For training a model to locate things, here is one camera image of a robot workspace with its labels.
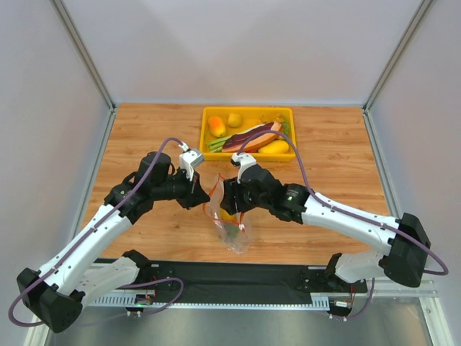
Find yellow fake lemon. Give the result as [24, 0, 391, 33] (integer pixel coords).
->
[220, 208, 237, 221]

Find clear zip top bag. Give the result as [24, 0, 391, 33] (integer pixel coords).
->
[202, 174, 253, 254]

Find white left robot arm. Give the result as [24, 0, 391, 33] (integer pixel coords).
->
[17, 149, 209, 333]

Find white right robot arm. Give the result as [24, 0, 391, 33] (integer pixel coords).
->
[220, 164, 431, 288]

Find green fake scallion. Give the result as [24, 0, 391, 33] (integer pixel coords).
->
[207, 136, 231, 153]

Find yellow fake mango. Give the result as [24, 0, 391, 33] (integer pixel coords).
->
[258, 140, 290, 155]

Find round yellow fake potato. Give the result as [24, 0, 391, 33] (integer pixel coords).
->
[227, 112, 243, 128]

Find brown fake ginger root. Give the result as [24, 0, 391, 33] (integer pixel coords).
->
[260, 113, 286, 124]

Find green fake grapes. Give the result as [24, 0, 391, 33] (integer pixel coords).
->
[282, 120, 290, 137]

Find small yellow red mango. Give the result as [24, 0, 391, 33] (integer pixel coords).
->
[207, 116, 227, 138]

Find yellow plastic tray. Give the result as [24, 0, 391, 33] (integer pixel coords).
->
[200, 106, 296, 161]

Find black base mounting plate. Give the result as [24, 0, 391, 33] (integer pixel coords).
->
[134, 261, 367, 305]

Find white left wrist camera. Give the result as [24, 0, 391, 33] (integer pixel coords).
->
[179, 143, 205, 181]

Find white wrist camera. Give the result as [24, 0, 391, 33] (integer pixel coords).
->
[179, 143, 205, 181]
[230, 152, 256, 184]

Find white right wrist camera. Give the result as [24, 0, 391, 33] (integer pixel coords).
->
[230, 152, 256, 184]

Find aluminium slotted rail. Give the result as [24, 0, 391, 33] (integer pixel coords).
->
[71, 262, 440, 310]

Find aluminium frame post right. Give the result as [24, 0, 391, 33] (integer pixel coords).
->
[362, 0, 437, 110]

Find aluminium frame post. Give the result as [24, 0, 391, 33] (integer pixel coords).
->
[49, 0, 118, 109]
[362, 0, 437, 110]

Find aluminium frame post left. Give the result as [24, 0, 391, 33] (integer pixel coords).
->
[49, 0, 118, 109]

